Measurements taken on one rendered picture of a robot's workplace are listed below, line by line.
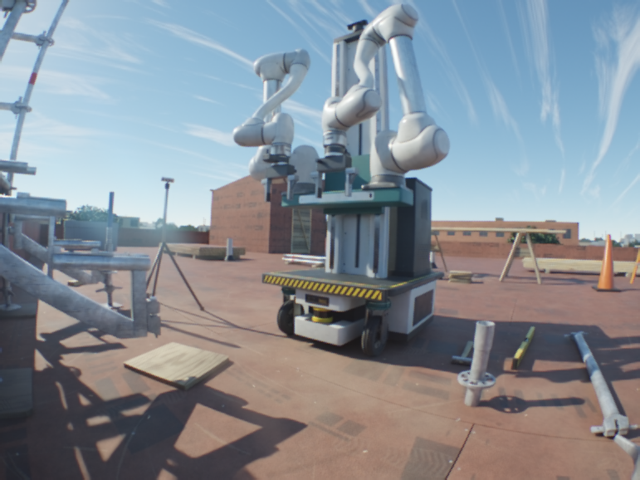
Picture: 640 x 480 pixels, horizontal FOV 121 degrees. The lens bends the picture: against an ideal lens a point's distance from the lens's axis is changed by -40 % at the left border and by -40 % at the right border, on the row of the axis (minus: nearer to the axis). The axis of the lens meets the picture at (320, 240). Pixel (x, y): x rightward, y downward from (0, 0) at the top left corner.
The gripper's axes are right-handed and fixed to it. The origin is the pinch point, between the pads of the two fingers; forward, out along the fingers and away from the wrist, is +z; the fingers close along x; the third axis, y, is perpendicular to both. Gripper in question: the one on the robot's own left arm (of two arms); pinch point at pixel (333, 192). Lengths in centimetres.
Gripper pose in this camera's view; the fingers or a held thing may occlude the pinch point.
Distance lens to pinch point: 113.9
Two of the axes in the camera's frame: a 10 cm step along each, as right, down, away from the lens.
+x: 8.1, 0.3, -5.9
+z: -0.4, 10.0, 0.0
